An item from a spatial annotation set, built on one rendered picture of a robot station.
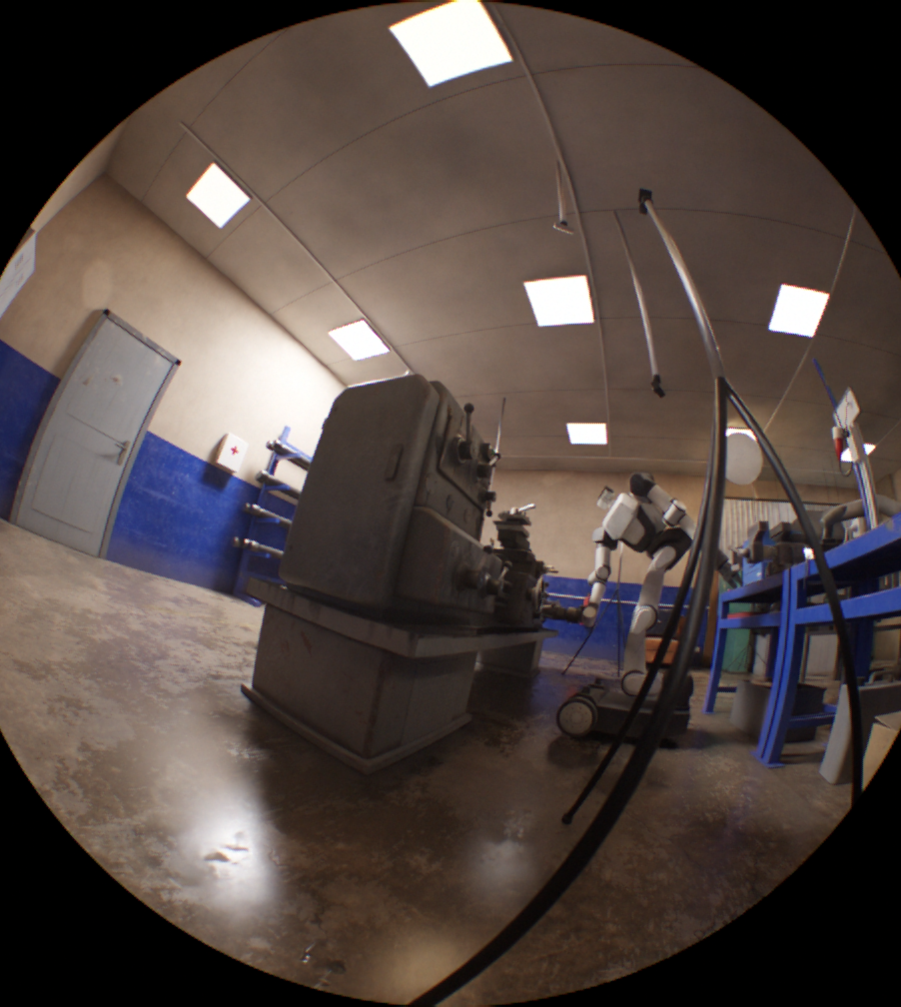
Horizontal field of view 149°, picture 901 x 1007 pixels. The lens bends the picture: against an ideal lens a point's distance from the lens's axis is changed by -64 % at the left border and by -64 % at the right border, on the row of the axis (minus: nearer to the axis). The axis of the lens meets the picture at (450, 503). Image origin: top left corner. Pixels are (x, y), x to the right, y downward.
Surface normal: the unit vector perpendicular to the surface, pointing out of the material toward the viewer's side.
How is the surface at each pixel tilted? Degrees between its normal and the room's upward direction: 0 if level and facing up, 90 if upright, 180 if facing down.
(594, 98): 180
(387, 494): 90
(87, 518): 90
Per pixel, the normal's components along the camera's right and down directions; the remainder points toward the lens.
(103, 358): 0.89, 0.05
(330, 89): -0.19, 0.94
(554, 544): -0.41, -0.33
